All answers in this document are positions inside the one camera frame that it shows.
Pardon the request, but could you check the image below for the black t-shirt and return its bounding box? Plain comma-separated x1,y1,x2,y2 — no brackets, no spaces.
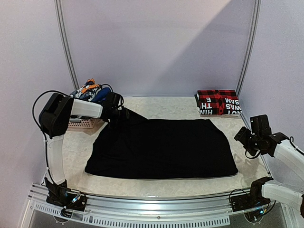
85,110,238,180

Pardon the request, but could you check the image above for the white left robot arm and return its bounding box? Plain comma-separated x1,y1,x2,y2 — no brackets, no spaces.
34,90,129,188

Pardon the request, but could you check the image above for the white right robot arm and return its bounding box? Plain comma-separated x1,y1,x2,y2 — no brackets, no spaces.
229,114,304,215

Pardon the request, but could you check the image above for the camouflage orange garment pile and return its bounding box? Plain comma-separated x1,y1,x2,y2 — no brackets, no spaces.
69,78,102,102

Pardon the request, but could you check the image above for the red black plaid shirt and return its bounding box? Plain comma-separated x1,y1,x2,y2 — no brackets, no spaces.
194,90,242,116

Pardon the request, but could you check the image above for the blue plaid garment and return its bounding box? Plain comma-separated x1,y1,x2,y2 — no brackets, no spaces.
95,87,112,102

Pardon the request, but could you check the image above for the right aluminium frame post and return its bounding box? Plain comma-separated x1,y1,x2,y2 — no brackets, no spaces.
236,0,261,97

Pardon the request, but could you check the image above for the aluminium frame post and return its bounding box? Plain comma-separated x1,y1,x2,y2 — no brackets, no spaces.
236,0,261,97
54,0,79,89

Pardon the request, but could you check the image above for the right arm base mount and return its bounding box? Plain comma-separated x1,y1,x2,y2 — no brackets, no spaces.
228,193,271,212

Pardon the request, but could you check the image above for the aluminium front rail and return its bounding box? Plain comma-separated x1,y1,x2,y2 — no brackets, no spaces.
21,184,296,228

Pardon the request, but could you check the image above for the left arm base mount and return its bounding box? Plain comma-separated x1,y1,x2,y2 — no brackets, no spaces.
46,189,87,212

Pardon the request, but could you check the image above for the left aluminium frame post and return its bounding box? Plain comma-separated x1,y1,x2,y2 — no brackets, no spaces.
54,0,79,89

